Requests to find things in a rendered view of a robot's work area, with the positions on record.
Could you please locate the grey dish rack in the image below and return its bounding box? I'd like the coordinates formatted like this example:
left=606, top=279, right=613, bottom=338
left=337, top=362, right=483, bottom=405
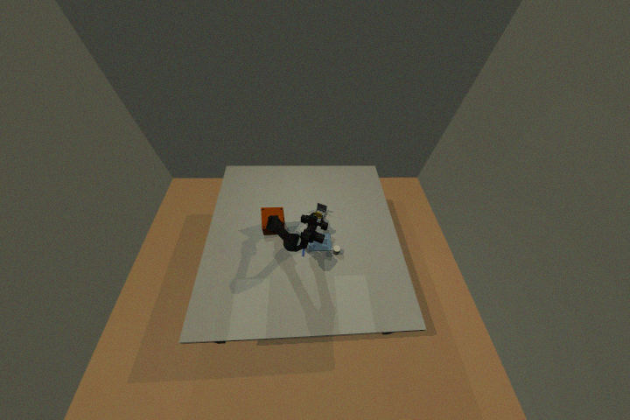
left=315, top=203, right=327, bottom=223

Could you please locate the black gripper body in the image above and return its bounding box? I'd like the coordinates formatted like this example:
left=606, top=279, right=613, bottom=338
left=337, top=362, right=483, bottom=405
left=301, top=214, right=328, bottom=230

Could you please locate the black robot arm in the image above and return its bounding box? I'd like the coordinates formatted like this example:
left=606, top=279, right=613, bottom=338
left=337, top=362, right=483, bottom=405
left=266, top=215, right=325, bottom=252

